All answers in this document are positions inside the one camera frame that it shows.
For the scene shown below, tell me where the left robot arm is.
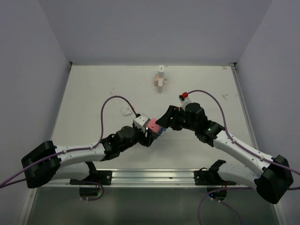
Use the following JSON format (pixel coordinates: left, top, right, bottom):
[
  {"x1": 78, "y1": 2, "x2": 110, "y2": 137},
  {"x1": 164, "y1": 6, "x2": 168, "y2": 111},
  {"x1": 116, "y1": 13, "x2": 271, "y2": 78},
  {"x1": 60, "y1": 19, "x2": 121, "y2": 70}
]
[{"x1": 21, "y1": 125, "x2": 161, "y2": 188}]

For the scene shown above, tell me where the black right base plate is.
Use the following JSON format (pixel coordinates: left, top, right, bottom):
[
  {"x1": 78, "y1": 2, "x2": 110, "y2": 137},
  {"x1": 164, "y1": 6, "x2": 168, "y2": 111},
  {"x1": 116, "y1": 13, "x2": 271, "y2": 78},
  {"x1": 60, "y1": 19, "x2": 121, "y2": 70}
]
[{"x1": 194, "y1": 168, "x2": 236, "y2": 186}]

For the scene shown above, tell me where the aluminium mounting rail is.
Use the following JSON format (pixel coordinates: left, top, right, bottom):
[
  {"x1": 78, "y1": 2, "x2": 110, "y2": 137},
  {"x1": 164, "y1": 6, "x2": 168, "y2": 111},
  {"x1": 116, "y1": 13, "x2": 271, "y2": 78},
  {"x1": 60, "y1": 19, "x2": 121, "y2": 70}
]
[{"x1": 30, "y1": 166, "x2": 277, "y2": 188}]

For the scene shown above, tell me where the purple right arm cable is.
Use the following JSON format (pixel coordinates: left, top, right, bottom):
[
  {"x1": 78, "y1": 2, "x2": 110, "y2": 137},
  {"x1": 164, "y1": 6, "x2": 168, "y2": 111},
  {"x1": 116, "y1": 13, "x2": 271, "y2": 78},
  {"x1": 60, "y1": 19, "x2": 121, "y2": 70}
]
[{"x1": 187, "y1": 89, "x2": 300, "y2": 225}]

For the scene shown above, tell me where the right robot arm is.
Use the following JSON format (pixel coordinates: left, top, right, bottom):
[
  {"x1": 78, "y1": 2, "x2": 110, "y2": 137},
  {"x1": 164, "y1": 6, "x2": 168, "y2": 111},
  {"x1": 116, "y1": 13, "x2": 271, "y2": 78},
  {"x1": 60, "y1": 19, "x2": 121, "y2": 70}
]
[{"x1": 156, "y1": 103, "x2": 293, "y2": 204}]

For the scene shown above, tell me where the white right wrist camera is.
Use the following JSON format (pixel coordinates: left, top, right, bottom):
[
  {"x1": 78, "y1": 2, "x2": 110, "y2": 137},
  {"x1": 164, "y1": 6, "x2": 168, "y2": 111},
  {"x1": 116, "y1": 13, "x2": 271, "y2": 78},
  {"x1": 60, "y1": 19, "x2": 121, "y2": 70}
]
[{"x1": 179, "y1": 92, "x2": 192, "y2": 110}]

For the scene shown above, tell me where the blue cube socket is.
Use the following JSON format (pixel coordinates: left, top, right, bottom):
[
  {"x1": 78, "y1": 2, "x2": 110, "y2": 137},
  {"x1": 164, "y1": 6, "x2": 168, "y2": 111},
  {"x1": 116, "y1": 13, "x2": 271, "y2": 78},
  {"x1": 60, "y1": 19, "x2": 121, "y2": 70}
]
[{"x1": 156, "y1": 127, "x2": 167, "y2": 138}]

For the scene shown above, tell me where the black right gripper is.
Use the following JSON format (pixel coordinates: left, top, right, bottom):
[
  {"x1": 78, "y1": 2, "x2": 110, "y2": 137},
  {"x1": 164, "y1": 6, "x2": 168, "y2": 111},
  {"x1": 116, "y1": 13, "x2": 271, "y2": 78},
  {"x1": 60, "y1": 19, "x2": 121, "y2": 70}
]
[{"x1": 156, "y1": 105, "x2": 197, "y2": 132}]

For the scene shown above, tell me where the peach cube socket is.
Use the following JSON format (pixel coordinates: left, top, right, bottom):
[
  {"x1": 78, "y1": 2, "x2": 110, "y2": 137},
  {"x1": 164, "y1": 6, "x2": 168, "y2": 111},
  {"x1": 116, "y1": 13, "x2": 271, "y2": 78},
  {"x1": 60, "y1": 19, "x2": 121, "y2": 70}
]
[{"x1": 154, "y1": 74, "x2": 167, "y2": 87}]

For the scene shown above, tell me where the white plug adapter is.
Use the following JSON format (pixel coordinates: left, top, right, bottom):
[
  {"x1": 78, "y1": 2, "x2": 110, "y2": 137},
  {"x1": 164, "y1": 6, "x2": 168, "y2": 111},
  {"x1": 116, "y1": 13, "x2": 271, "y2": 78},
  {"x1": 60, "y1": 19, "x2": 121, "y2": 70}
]
[{"x1": 120, "y1": 105, "x2": 133, "y2": 116}]

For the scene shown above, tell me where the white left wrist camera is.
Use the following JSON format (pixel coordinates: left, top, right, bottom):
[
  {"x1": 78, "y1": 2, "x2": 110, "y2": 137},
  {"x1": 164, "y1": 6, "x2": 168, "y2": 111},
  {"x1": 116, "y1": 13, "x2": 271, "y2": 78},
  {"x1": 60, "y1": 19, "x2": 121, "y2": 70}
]
[{"x1": 133, "y1": 114, "x2": 150, "y2": 132}]

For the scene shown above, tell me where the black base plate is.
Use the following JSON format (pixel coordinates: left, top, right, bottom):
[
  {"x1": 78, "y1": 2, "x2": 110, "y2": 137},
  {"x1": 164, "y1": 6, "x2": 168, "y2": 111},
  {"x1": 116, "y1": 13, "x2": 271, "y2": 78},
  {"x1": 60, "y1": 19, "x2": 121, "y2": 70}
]
[
  {"x1": 70, "y1": 170, "x2": 113, "y2": 186},
  {"x1": 194, "y1": 168, "x2": 236, "y2": 186}
]

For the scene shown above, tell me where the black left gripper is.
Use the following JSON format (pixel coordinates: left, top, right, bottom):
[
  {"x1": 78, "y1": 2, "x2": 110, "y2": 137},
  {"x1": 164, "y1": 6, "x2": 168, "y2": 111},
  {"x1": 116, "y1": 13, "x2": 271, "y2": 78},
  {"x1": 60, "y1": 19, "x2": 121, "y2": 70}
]
[{"x1": 120, "y1": 124, "x2": 157, "y2": 152}]

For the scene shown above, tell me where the white charger plug front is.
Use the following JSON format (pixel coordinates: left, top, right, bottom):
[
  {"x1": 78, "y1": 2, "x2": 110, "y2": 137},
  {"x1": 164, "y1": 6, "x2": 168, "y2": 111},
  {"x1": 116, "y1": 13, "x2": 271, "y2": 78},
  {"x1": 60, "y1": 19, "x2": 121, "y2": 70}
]
[{"x1": 157, "y1": 79, "x2": 164, "y2": 93}]

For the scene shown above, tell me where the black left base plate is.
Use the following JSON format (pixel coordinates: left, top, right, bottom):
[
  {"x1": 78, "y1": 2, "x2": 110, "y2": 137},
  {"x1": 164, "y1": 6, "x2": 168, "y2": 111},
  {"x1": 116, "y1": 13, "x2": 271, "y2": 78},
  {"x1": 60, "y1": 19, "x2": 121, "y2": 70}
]
[{"x1": 70, "y1": 170, "x2": 113, "y2": 186}]

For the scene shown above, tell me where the pink extension socket plug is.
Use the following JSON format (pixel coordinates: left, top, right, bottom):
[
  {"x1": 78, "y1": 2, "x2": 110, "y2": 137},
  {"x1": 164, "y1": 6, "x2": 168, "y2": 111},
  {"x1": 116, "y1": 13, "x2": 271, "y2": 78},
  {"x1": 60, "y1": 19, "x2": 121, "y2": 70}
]
[{"x1": 146, "y1": 118, "x2": 162, "y2": 134}]

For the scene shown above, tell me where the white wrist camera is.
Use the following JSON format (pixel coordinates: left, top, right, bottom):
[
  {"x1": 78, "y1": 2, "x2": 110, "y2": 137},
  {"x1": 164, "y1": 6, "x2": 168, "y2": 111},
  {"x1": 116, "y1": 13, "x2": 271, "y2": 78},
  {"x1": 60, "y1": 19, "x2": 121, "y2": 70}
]
[
  {"x1": 133, "y1": 114, "x2": 150, "y2": 132},
  {"x1": 179, "y1": 92, "x2": 192, "y2": 110}
]

